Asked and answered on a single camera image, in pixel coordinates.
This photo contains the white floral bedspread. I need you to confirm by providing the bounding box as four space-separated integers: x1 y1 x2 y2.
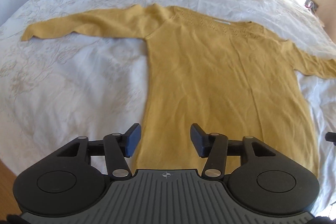
1 0 335 215

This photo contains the mustard yellow knit sweater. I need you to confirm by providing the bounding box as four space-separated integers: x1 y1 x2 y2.
22 4 335 174

